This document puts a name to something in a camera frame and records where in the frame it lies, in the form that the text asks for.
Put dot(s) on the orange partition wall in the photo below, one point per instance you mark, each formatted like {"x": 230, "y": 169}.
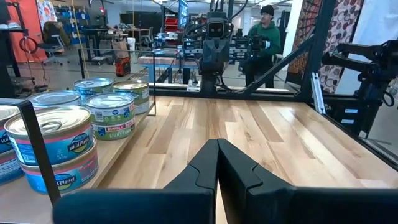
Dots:
{"x": 28, "y": 28}

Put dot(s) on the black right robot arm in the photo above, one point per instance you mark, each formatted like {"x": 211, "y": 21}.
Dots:
{"x": 208, "y": 84}

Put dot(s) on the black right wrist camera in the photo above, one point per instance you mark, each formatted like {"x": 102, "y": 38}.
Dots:
{"x": 216, "y": 28}

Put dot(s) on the silver mounting plate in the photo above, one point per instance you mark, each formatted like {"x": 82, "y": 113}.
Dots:
{"x": 193, "y": 85}

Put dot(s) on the salmon can gold pull-tab lid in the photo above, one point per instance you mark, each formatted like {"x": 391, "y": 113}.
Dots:
{"x": 74, "y": 175}
{"x": 56, "y": 146}

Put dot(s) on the silver aluminium bar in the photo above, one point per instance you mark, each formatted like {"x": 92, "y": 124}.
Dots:
{"x": 317, "y": 93}

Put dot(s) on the blue lit monitor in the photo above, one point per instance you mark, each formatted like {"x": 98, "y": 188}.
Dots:
{"x": 183, "y": 12}

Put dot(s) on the blue work table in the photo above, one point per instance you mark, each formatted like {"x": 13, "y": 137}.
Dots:
{"x": 168, "y": 62}

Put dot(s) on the person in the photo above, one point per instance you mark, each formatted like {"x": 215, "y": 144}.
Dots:
{"x": 264, "y": 43}

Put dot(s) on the grey office chair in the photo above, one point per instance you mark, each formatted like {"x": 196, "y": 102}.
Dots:
{"x": 54, "y": 40}

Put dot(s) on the brown paper bag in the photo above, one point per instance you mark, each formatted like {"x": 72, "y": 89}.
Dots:
{"x": 120, "y": 49}

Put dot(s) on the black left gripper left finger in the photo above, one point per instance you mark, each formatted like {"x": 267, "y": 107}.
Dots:
{"x": 140, "y": 207}

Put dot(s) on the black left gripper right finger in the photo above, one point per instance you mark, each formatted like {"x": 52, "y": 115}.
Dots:
{"x": 311, "y": 207}

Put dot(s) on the Bumble Bee tuna can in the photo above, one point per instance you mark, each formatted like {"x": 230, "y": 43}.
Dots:
{"x": 56, "y": 99}
{"x": 115, "y": 132}
{"x": 110, "y": 109}

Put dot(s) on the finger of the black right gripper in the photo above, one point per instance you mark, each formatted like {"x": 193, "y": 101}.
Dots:
{"x": 222, "y": 51}
{"x": 210, "y": 51}

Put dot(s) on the blue storage shelves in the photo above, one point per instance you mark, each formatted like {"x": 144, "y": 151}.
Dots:
{"x": 73, "y": 25}

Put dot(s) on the salmon can with ringed lid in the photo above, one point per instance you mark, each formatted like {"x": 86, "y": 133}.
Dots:
{"x": 6, "y": 140}
{"x": 9, "y": 168}

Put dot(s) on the red storage bins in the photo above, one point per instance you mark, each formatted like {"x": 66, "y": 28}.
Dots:
{"x": 171, "y": 24}

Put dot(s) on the gold plain lid can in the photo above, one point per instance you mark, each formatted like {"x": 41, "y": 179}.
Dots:
{"x": 133, "y": 90}
{"x": 142, "y": 107}

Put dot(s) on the orange and black tool bag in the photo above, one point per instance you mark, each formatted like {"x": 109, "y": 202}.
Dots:
{"x": 123, "y": 67}

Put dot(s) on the black equipment rack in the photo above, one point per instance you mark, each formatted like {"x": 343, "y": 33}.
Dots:
{"x": 9, "y": 62}

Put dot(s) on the white bin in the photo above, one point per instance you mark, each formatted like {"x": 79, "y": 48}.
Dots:
{"x": 131, "y": 44}

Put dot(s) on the wooden shelf with black frame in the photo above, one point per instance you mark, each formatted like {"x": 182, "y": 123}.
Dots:
{"x": 118, "y": 149}

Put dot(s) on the brown circle patterned curtain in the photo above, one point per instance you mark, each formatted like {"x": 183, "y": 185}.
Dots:
{"x": 339, "y": 31}

